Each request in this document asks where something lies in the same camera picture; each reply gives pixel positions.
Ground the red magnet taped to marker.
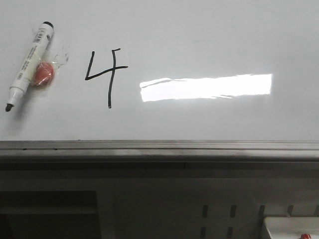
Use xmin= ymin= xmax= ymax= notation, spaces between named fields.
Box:
xmin=32 ymin=62 xmax=54 ymax=87

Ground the white whiteboard marker pen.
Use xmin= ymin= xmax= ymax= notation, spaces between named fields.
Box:
xmin=5 ymin=21 xmax=54 ymax=112

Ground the white whiteboard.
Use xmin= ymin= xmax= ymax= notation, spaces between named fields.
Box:
xmin=0 ymin=0 xmax=319 ymax=141

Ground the white plastic box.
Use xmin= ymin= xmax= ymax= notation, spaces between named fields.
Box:
xmin=261 ymin=217 xmax=319 ymax=239

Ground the small red object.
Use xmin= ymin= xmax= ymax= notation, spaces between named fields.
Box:
xmin=300 ymin=234 xmax=312 ymax=239

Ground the grey aluminium whiteboard frame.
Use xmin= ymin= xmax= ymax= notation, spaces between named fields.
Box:
xmin=0 ymin=140 xmax=319 ymax=161

